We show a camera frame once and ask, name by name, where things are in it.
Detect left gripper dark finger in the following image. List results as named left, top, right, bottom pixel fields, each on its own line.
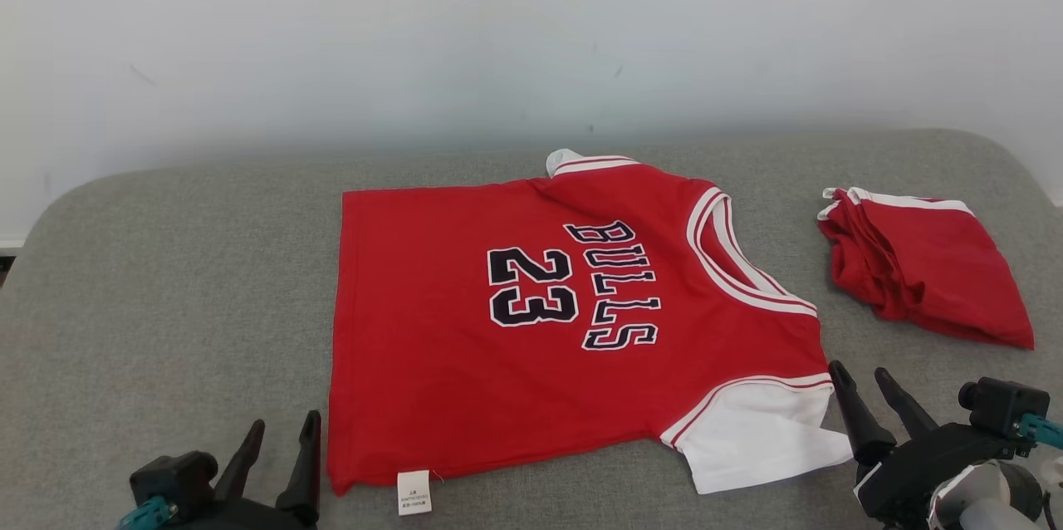
left=277, top=410, right=323, bottom=525
left=217, top=419, right=266, bottom=503

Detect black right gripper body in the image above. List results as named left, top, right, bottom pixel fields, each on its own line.
left=855, top=423, right=1011, bottom=528

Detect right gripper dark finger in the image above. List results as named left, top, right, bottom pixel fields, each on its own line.
left=873, top=366, right=943, bottom=440
left=827, top=360, right=899, bottom=465

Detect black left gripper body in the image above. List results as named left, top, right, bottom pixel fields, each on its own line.
left=174, top=498, right=321, bottom=530

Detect red shorts with white trim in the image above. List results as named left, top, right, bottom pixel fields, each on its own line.
left=816, top=185, right=1036, bottom=351

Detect red Bulls 23 jersey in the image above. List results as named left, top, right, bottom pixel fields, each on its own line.
left=326, top=149, right=855, bottom=498

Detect grey fabric sofa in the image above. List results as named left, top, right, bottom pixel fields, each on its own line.
left=0, top=128, right=1063, bottom=530

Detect teal left camera connector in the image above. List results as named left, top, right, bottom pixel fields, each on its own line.
left=116, top=496, right=173, bottom=530

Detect teal camera connector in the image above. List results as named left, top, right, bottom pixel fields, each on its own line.
left=1012, top=413, right=1063, bottom=450
left=116, top=496, right=173, bottom=530

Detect teal right camera connector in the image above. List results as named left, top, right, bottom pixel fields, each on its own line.
left=1012, top=413, right=1063, bottom=450

